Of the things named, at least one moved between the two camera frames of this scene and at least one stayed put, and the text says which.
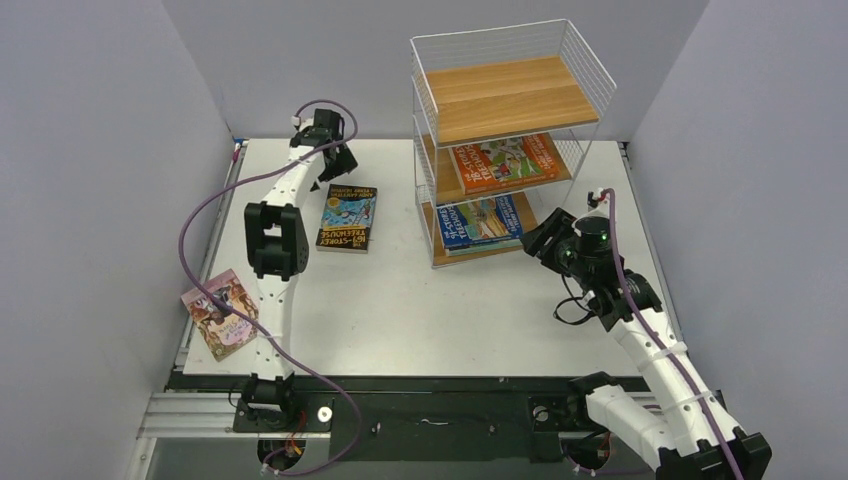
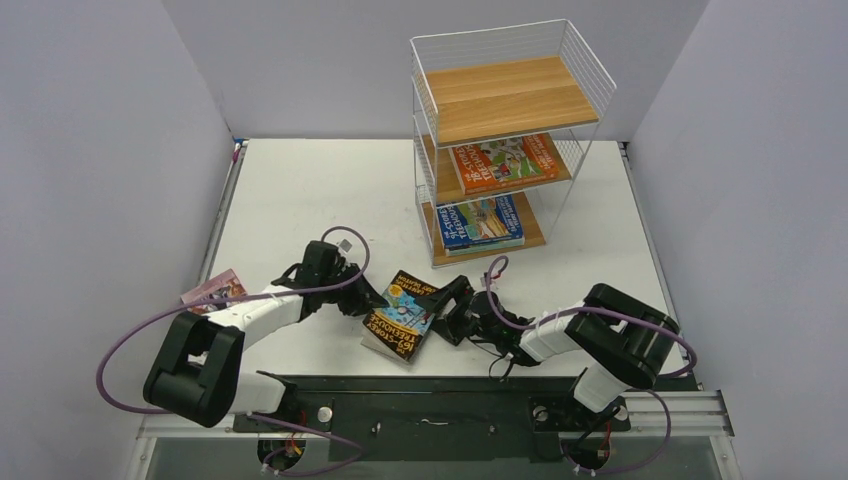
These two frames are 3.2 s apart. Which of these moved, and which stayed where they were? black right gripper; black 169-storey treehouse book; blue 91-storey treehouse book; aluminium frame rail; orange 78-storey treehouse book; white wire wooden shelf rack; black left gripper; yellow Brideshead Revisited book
Moved: black 169-storey treehouse book; black left gripper; black right gripper
Stayed: orange 78-storey treehouse book; white wire wooden shelf rack; aluminium frame rail; blue 91-storey treehouse book; yellow Brideshead Revisited book
